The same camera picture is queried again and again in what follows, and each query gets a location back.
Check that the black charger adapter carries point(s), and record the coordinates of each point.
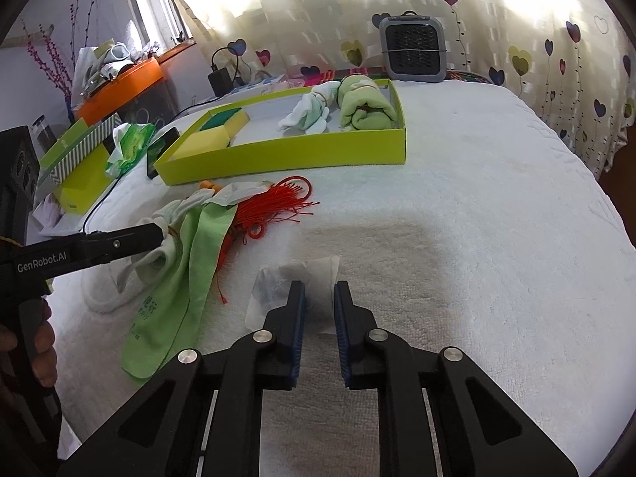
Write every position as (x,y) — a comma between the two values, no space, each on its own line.
(221,79)

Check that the blue white packet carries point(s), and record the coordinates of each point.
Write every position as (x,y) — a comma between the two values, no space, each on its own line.
(258,84)

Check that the clear glass jar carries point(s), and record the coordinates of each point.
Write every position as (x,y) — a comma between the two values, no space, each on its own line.
(43,131)

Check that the yellow-green shallow cardboard box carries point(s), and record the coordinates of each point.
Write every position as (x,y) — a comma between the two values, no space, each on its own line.
(298,154)

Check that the pile of white bags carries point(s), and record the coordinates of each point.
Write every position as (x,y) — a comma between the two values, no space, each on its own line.
(99,62)

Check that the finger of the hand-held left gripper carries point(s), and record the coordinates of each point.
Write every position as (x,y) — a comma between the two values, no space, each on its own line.
(129,241)

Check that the green tissue packet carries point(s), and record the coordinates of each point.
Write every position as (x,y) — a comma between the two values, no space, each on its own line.
(131,144)

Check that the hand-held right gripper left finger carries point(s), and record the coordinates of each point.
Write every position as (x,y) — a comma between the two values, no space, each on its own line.
(298,318)

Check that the black glossy square device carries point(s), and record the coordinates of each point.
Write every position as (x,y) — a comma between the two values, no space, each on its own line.
(161,151)

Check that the person's left hand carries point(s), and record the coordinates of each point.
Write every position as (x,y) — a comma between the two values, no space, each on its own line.
(43,343)

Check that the white sock bundle rubber band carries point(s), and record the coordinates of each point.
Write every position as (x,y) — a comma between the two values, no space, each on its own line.
(308,109)
(149,268)

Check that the orange shelf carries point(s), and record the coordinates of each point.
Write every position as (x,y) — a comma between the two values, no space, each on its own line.
(129,87)

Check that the white terry blanket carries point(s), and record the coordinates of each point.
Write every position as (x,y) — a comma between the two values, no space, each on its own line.
(472,233)

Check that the yellow sponge green scouring pad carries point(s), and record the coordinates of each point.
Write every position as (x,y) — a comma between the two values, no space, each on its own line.
(203,141)
(223,120)

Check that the colourful plaid cloth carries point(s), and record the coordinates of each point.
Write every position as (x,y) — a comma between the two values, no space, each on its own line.
(338,75)

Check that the pink blossom branch decoration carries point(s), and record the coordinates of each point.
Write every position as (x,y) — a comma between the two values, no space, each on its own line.
(52,57)

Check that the white plastic wrapper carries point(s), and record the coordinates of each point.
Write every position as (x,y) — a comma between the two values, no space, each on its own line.
(238,192)

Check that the green printed cleaning cloth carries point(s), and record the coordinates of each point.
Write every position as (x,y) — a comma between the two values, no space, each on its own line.
(169,308)

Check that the grey space heater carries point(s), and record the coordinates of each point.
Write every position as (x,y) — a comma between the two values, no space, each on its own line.
(415,47)

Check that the green towel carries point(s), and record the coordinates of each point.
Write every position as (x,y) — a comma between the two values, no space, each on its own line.
(367,114)

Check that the clear plastic bag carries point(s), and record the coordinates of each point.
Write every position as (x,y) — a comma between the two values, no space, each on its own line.
(318,278)

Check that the window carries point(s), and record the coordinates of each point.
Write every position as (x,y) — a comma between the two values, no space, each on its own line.
(154,5)

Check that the heart print curtain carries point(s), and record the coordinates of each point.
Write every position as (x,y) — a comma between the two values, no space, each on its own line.
(521,20)

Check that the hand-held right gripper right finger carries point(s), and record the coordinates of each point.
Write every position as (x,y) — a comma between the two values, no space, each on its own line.
(343,323)

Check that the yellow-green zigzag gift box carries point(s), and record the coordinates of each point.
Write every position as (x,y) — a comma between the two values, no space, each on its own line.
(79,179)

